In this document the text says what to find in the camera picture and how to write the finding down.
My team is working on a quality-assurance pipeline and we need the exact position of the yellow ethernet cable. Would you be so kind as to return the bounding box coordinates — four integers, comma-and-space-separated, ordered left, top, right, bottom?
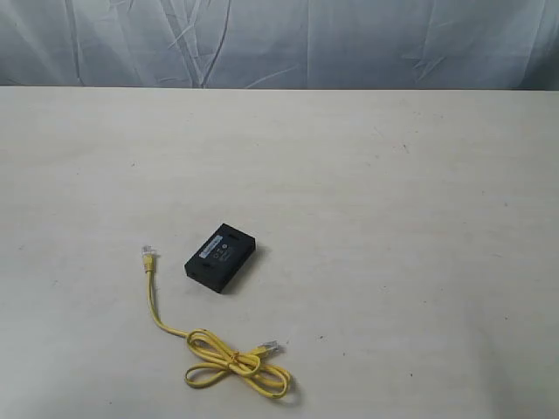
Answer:
140, 245, 292, 399

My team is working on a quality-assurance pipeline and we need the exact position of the black rectangular adapter box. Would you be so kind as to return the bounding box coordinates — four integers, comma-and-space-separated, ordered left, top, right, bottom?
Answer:
184, 223, 256, 293

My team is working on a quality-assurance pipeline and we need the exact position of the grey wrinkled backdrop cloth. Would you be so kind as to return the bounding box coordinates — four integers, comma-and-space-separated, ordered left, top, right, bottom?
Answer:
1, 1, 558, 90

